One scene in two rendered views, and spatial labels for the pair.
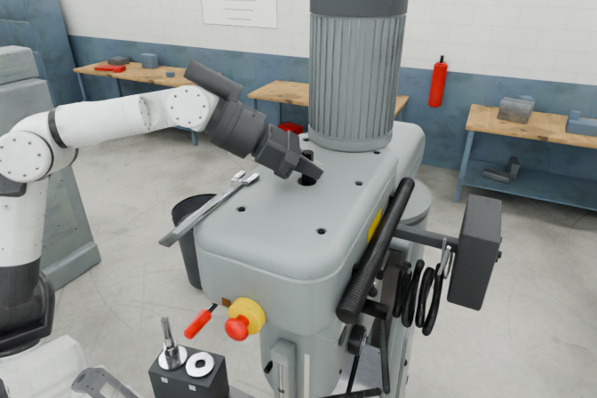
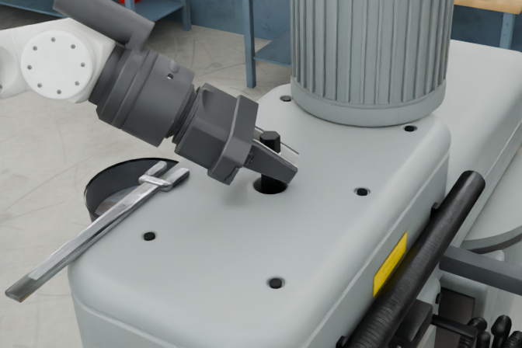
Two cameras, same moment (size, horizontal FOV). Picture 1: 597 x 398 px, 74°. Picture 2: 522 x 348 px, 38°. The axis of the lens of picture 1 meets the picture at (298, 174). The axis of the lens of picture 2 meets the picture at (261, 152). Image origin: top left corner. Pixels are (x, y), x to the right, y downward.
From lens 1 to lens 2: 0.14 m
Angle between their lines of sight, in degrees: 7
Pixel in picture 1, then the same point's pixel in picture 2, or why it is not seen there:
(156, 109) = (12, 60)
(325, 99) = (315, 33)
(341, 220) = (314, 264)
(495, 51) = not seen: outside the picture
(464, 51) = not seen: outside the picture
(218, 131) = (111, 104)
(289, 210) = (228, 242)
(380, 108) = (415, 50)
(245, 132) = (156, 106)
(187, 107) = (54, 67)
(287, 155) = (227, 145)
